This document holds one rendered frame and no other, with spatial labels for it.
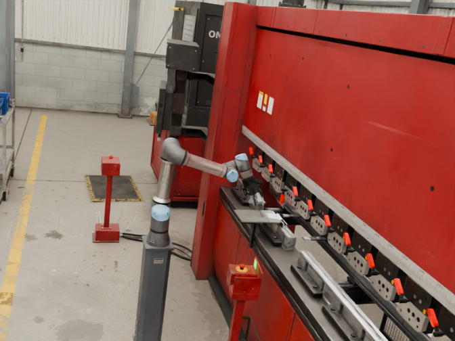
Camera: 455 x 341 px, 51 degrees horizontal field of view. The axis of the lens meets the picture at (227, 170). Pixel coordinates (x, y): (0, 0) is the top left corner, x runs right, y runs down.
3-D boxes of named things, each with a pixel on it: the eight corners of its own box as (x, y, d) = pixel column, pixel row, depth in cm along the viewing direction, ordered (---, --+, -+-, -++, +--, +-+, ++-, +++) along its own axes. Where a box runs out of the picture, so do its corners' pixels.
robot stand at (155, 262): (135, 352, 317) (145, 248, 294) (132, 335, 333) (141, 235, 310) (162, 350, 323) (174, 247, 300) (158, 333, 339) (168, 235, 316)
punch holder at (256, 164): (251, 166, 353) (254, 144, 348) (262, 166, 356) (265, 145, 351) (258, 172, 340) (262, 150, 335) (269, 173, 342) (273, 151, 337)
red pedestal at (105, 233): (91, 233, 469) (96, 152, 444) (118, 233, 477) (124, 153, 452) (92, 242, 451) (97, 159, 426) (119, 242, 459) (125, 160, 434)
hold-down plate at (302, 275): (290, 268, 275) (290, 264, 274) (298, 268, 276) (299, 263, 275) (313, 298, 248) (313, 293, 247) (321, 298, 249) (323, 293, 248)
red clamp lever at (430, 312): (427, 308, 168) (437, 336, 163) (437, 307, 169) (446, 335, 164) (424, 309, 169) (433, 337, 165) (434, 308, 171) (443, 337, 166)
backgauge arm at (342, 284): (316, 298, 274) (321, 277, 269) (409, 294, 293) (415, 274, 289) (322, 306, 266) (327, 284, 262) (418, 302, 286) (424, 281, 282)
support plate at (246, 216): (233, 210, 315) (233, 209, 314) (270, 211, 322) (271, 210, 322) (242, 222, 298) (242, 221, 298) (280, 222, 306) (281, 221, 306)
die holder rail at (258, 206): (235, 189, 390) (237, 178, 387) (242, 189, 392) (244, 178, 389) (256, 214, 345) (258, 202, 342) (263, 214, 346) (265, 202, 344)
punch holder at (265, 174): (261, 175, 335) (264, 152, 330) (271, 175, 338) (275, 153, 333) (268, 183, 321) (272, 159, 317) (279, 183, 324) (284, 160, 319)
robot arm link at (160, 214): (149, 231, 295) (152, 211, 291) (149, 222, 308) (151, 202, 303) (169, 232, 297) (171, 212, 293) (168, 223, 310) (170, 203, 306)
